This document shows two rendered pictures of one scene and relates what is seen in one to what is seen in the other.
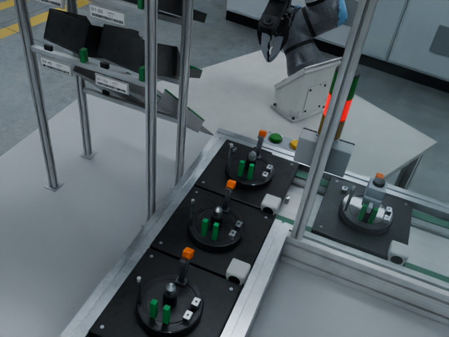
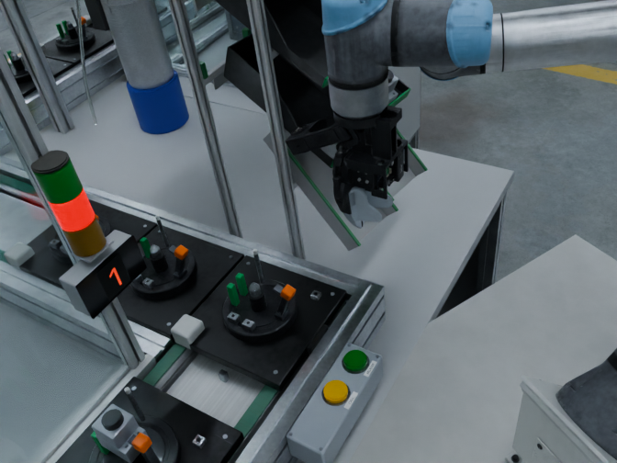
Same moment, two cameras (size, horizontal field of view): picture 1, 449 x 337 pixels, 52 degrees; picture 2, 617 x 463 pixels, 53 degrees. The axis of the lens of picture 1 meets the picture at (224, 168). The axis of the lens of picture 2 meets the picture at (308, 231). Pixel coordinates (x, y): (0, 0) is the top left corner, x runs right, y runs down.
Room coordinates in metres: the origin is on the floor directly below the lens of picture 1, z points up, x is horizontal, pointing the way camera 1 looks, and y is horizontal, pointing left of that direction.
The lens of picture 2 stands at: (1.39, -0.79, 1.85)
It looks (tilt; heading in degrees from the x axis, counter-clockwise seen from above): 41 degrees down; 109
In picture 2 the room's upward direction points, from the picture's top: 9 degrees counter-clockwise
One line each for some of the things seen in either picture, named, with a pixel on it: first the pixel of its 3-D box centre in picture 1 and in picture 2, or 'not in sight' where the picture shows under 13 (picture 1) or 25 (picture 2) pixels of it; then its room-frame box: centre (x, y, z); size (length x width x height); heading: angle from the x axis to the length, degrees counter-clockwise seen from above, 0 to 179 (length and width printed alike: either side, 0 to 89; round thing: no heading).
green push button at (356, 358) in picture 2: (275, 138); (355, 361); (1.21, -0.15, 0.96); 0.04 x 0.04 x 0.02
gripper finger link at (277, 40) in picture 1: (278, 46); (364, 211); (1.24, -0.11, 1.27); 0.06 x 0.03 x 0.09; 162
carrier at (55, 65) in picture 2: not in sight; (16, 62); (-0.10, 0.83, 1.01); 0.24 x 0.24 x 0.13; 72
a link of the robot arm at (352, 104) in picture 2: not in sight; (360, 91); (1.24, -0.09, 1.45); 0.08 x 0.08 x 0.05
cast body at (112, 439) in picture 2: not in sight; (114, 427); (0.90, -0.39, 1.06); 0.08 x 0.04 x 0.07; 162
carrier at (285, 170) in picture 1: (250, 162); (256, 298); (1.02, -0.07, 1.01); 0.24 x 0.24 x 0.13; 72
